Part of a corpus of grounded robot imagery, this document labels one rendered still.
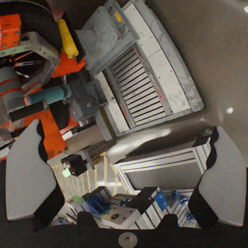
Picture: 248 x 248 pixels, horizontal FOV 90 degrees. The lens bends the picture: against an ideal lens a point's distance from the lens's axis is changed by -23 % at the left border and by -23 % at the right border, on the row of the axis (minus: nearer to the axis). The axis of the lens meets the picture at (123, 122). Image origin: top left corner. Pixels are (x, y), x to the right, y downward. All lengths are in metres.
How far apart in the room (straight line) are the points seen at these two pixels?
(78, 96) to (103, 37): 0.45
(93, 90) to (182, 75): 0.80
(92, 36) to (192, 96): 0.72
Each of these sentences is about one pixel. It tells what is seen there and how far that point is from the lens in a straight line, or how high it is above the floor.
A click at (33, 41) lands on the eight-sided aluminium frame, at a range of 0.61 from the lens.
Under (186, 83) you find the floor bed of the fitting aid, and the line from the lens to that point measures 0.93.
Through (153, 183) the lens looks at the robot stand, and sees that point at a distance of 1.23.
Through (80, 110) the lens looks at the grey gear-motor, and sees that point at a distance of 1.10.
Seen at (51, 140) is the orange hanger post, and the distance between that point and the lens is 1.19.
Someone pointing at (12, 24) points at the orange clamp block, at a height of 0.85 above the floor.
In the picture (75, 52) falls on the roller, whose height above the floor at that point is 0.51.
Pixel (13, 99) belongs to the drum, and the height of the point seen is 0.85.
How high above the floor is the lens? 0.94
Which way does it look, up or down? 42 degrees down
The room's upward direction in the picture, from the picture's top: 118 degrees counter-clockwise
